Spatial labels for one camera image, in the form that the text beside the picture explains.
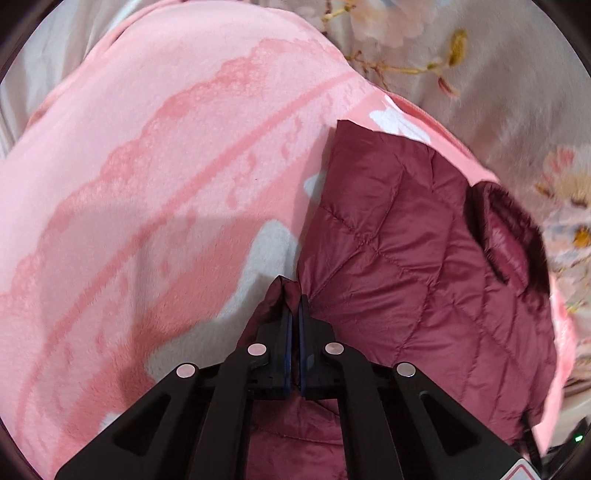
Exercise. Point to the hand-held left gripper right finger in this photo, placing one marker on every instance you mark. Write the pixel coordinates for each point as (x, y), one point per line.
(303, 325)

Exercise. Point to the grey floral bed sheet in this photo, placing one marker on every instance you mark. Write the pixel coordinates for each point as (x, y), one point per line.
(508, 92)

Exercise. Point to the white cloth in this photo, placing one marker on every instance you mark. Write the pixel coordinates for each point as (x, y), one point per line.
(60, 41)

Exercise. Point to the maroon quilted jacket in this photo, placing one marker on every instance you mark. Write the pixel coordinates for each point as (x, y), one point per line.
(392, 277)

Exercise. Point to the pink printed blanket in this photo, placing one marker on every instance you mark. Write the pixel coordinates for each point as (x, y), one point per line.
(138, 138)

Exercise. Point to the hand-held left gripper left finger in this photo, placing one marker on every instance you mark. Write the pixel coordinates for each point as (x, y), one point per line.
(287, 325)

